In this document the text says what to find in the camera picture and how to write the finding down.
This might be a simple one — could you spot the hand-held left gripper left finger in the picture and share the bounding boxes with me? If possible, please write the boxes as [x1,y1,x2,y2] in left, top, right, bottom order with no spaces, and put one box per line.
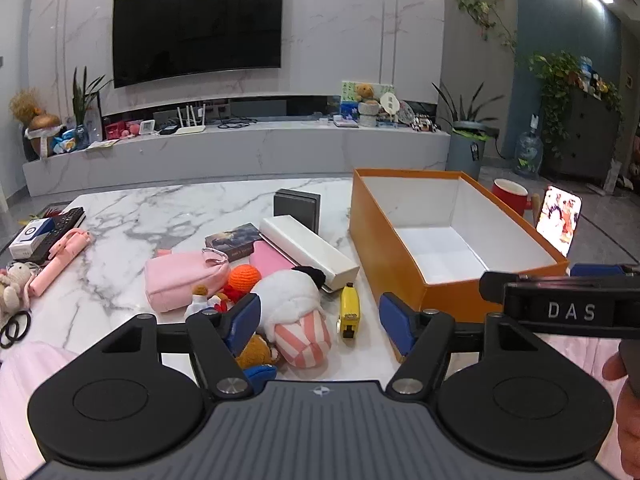
[102,294,262,397]

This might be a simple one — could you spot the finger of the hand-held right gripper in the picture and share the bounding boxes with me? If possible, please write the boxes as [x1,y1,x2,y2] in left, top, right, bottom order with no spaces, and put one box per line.
[570,262,640,277]
[479,272,571,306]

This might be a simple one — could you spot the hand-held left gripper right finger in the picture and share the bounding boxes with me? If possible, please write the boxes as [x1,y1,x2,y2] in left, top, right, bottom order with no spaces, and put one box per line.
[379,292,538,395]

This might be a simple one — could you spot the white plush with striped pants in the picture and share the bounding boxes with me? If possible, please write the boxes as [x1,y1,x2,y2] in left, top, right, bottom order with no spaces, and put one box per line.
[250,266,333,372]

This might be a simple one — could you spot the pink case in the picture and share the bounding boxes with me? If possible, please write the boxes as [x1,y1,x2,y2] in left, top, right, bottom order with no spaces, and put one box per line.
[248,241,301,281]

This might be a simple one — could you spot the orange cardboard box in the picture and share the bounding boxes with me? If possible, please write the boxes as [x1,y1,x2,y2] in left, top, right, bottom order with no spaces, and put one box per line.
[348,168,571,364]

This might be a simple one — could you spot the pink zip pouch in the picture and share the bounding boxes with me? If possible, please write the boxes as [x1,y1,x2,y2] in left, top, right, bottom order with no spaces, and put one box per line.
[144,247,232,313]

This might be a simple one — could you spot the person's right hand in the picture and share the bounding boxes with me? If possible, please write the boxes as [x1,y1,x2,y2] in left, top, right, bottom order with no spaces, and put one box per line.
[602,353,640,480]

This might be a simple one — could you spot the small brown bear plush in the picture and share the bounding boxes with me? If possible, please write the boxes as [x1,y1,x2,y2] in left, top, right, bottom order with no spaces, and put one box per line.
[235,332,280,371]

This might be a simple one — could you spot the orange knitted toy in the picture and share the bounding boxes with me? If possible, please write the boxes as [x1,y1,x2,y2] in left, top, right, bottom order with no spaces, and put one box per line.
[222,264,262,306]

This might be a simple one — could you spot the small white toy figure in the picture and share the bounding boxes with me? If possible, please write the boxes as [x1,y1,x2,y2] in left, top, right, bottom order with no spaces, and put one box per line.
[186,285,226,318]

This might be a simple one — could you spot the yellow toy bus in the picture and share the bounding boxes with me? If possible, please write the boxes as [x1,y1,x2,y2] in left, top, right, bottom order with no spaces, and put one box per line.
[340,282,363,343]

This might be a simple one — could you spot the smartphone with lit screen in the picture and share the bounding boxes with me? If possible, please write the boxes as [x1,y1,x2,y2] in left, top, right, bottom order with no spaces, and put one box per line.
[535,185,584,258]

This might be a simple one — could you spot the illustrated dark box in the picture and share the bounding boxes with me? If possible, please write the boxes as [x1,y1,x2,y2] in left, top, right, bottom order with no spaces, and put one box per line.
[204,222,263,263]

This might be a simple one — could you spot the red mug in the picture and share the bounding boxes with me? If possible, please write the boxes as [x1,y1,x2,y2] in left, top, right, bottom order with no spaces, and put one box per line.
[490,178,532,218]

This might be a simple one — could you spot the long white box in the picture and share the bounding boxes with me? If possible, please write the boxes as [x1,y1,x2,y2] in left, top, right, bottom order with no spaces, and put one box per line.
[259,214,361,295]

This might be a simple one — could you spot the dark grey square box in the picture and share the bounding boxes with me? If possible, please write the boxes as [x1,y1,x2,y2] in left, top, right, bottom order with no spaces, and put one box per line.
[273,188,322,235]

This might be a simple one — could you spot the grey cabinet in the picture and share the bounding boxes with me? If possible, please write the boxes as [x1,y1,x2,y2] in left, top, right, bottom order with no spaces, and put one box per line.
[542,87,623,186]

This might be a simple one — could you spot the clear water jug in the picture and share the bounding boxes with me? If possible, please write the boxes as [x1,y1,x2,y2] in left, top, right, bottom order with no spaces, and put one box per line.
[514,115,545,178]

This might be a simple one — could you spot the white marble television stand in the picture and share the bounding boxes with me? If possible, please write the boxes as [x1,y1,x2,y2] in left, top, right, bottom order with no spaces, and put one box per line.
[22,92,453,198]

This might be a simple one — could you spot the green snake plant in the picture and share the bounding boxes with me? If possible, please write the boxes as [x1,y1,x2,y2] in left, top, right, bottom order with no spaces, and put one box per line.
[432,81,506,133]

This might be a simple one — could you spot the toys on cabinet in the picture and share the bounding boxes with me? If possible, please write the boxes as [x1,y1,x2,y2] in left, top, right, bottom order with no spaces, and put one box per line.
[575,57,611,96]

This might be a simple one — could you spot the pink selfie stick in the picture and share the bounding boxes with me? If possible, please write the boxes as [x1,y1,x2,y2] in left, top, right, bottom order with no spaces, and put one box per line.
[27,228,96,300]

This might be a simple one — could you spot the white wifi router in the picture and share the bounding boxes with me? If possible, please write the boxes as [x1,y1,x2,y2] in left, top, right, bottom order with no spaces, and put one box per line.
[176,102,208,134]

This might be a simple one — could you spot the green ivy plant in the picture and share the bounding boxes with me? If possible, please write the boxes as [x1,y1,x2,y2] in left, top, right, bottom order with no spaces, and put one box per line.
[529,51,623,156]

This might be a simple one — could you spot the black remote control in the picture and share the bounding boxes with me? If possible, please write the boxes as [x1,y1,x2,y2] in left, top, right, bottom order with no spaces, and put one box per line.
[20,206,87,263]

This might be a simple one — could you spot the white round hand fan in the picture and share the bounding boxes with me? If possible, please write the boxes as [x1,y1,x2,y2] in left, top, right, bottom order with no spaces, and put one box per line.
[378,91,402,123]

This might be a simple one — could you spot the pink toy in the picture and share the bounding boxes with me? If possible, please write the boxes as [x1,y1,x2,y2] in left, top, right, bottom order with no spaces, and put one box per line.
[105,120,141,138]

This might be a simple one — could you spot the white and blue box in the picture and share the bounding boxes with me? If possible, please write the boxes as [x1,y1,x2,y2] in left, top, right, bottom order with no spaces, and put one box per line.
[8,218,56,259]

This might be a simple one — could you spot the beige bunny plush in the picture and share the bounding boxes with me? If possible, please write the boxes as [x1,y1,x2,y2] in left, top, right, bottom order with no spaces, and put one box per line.
[0,261,33,328]

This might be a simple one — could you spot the green floral card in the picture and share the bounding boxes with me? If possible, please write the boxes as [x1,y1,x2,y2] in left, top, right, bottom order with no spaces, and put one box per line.
[341,80,396,111]

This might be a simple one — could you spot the blue plush toy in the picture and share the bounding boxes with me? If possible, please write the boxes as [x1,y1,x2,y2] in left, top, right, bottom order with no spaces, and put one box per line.
[52,127,91,153]

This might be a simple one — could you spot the green potted blade plant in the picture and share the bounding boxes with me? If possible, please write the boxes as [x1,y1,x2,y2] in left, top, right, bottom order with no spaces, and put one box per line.
[70,66,113,128]

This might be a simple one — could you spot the trailing vine plant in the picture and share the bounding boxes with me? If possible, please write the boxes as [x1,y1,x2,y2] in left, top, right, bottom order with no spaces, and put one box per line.
[456,0,518,56]

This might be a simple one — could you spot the brown gourd vase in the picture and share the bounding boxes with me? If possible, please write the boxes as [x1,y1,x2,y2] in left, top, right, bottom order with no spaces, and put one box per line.
[22,112,63,158]

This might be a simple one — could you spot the dried pampas grass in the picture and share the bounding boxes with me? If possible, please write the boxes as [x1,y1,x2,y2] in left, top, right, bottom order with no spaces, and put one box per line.
[9,87,46,121]

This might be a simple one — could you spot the black hair tie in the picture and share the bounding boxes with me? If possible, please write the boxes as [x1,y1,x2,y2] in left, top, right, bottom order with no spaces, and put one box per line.
[0,320,22,350]
[10,310,32,343]

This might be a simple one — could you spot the black wall television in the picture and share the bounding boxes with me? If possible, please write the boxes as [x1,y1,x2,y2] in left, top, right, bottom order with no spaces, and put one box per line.
[112,0,285,89]

